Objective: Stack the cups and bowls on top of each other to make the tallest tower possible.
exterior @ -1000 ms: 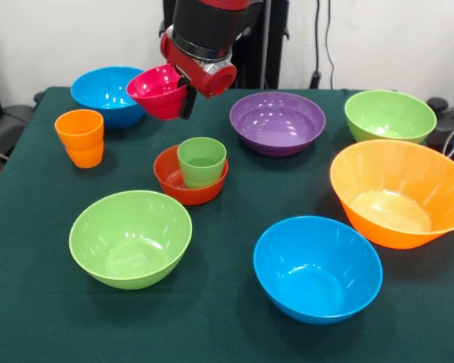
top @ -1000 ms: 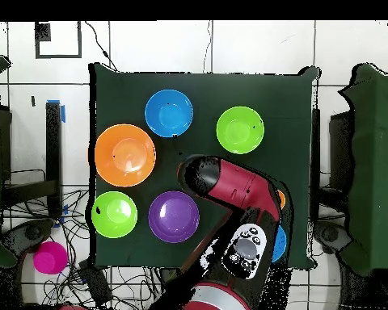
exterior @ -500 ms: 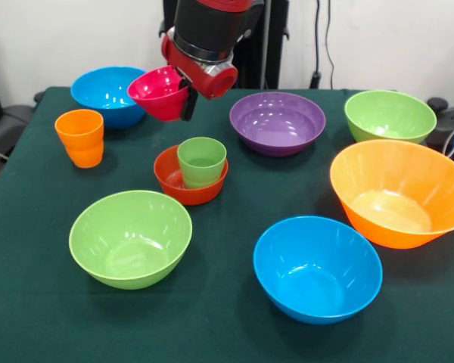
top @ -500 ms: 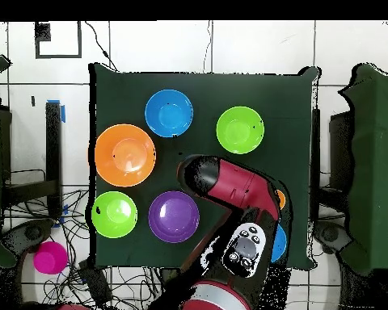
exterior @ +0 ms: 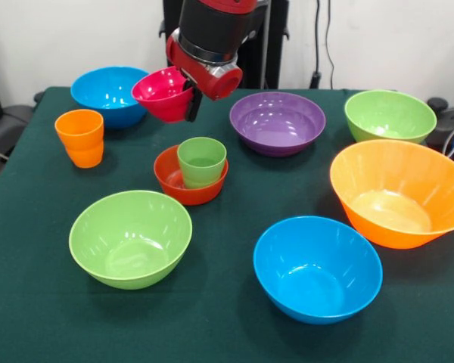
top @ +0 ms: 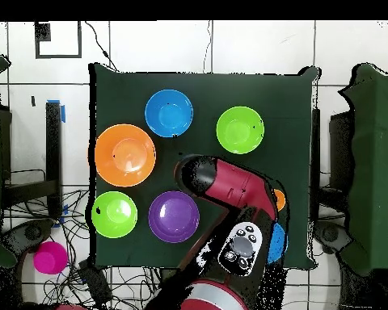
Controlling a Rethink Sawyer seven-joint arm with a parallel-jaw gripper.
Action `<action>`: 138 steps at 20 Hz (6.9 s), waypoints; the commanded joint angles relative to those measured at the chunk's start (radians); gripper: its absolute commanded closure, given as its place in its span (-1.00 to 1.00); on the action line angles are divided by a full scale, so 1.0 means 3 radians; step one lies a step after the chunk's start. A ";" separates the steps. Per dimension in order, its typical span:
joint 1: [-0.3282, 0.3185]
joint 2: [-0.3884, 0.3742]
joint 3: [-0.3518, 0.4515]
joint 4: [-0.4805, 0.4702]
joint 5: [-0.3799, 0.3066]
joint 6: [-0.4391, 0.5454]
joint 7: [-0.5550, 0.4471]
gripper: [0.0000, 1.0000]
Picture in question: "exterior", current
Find dark green tablecloth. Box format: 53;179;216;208
0;85;454;363

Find green plastic bowl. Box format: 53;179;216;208
344;89;438;145
68;189;194;291

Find blue plastic bowl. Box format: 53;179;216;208
253;216;384;326
70;66;151;130

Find green plastic cup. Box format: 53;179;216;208
176;136;228;190

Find purple plastic bowl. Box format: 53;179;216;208
229;91;327;158

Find red plastic bowl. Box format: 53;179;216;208
153;144;229;206

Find orange plastic cup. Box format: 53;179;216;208
54;108;105;169

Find black wall cable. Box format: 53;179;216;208
309;0;336;90

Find large orange plastic bowl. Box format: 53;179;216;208
329;138;454;250

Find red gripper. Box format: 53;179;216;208
165;29;244;123

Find pink plastic bowl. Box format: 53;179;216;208
131;66;196;124

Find black office chair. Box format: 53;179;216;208
425;96;454;158
0;90;46;163

